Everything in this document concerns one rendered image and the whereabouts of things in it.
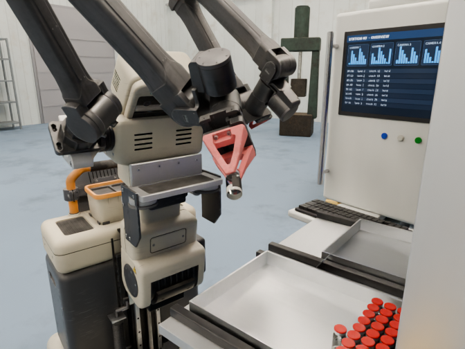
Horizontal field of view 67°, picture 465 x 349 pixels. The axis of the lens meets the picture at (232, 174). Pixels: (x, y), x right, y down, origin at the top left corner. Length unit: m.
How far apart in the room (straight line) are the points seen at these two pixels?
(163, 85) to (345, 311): 0.55
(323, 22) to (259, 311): 9.94
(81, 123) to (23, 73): 10.15
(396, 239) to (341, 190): 0.50
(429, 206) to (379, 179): 1.10
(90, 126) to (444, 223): 0.66
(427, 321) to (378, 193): 1.09
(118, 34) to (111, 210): 0.82
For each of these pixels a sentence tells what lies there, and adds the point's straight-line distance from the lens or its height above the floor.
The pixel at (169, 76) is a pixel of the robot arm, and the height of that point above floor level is 1.32.
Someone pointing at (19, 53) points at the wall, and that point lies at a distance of 10.96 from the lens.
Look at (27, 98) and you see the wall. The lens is 10.98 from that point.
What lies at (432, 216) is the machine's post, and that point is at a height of 1.21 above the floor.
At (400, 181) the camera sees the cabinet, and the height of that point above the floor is 0.95.
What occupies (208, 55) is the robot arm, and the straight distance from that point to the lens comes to 0.60.
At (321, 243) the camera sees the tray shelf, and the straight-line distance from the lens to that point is 1.02.
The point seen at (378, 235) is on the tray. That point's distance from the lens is 1.11.
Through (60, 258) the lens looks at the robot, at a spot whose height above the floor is 0.75.
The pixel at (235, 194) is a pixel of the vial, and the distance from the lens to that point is 0.48.
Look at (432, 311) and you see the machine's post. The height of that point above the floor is 1.12.
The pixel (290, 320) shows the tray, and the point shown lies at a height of 0.88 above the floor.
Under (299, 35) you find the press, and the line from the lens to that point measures 7.95.
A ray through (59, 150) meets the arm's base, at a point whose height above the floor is 1.15.
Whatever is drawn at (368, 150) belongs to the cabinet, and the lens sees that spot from 1.45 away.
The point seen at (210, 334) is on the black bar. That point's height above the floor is 0.90.
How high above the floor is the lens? 1.33
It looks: 16 degrees down
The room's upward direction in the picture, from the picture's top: straight up
